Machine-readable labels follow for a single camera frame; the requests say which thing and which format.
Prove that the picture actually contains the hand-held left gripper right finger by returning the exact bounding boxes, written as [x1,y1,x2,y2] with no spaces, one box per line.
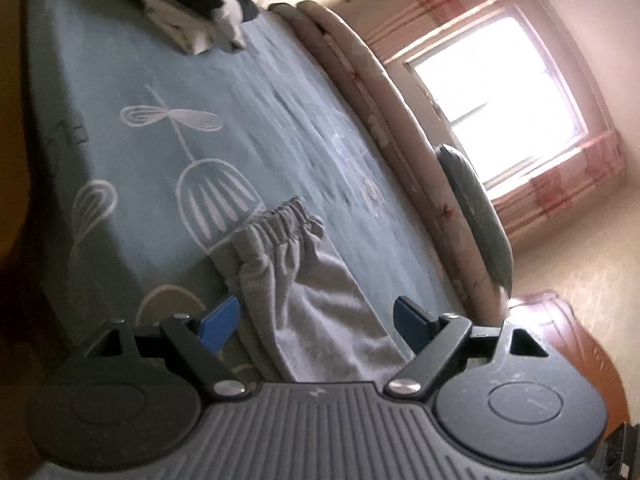
[382,296,552,402]

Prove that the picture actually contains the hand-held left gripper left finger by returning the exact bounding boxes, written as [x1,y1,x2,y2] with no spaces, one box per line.
[75,296,247,402]

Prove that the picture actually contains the grey sweatpants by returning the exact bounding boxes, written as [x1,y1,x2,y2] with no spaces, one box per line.
[210,197,412,384]

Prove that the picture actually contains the black and white clothes pile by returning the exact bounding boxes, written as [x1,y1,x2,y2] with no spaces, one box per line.
[85,0,262,57]

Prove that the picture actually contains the green pillow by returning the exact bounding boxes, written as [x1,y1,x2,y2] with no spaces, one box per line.
[434,144,517,302]

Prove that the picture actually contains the wooden headboard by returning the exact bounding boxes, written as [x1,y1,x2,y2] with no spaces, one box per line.
[505,289,632,442]

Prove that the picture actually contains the pink floral folded quilt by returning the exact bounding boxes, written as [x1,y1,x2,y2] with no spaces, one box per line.
[267,0,512,322]

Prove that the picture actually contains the bright window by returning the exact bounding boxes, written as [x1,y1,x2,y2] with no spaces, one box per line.
[401,9,589,187]

